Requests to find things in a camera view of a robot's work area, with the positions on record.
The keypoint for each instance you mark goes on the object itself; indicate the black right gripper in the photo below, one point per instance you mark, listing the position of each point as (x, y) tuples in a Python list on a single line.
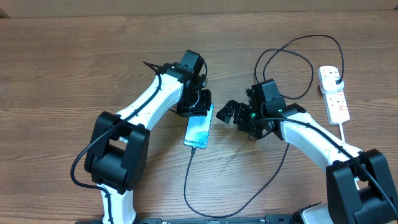
[(239, 108)]

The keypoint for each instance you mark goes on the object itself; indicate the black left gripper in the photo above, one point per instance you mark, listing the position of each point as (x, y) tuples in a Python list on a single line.
[(201, 109)]

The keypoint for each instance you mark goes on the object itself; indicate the Galaxy S24 smartphone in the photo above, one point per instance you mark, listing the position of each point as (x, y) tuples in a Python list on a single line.
[(197, 131)]

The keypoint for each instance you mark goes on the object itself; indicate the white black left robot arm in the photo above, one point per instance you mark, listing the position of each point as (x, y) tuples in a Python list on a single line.
[(115, 159)]

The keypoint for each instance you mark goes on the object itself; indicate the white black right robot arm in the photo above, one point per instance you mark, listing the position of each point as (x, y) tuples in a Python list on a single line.
[(359, 185)]

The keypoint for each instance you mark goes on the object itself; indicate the white charger adapter plug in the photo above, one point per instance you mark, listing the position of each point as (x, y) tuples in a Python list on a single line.
[(331, 84)]

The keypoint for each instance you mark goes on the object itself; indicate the white power strip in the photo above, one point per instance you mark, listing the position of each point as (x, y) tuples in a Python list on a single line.
[(335, 103)]

